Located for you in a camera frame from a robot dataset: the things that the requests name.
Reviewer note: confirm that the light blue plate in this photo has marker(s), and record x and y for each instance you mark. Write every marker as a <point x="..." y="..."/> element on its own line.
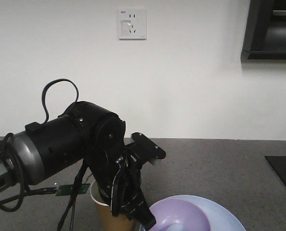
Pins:
<point x="219" y="217"/>

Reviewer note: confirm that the green circuit board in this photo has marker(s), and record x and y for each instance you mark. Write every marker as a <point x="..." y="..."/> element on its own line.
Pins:
<point x="65" y="190"/>

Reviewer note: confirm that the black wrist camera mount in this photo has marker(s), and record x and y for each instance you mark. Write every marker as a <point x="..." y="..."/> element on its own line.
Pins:
<point x="144" y="150"/>

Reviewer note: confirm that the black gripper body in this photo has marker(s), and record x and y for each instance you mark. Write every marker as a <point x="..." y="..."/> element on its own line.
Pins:
<point x="126" y="193"/>

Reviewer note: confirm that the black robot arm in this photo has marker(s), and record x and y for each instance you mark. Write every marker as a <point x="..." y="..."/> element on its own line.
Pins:
<point x="84" y="132"/>

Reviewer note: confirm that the brown paper cup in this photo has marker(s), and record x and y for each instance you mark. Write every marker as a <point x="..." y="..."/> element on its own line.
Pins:
<point x="109" y="222"/>

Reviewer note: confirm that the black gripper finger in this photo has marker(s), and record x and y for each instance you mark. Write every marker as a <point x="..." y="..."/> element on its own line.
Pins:
<point x="145" y="217"/>

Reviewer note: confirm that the purple plastic bowl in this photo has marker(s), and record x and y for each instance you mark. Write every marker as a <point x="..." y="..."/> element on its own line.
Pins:
<point x="172" y="210"/>

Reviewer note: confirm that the light blue plastic spoon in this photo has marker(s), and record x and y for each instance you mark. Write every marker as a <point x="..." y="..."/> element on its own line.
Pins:
<point x="176" y="227"/>

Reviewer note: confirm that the white wall power socket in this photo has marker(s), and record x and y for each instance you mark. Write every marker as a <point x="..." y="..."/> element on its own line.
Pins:
<point x="132" y="24"/>

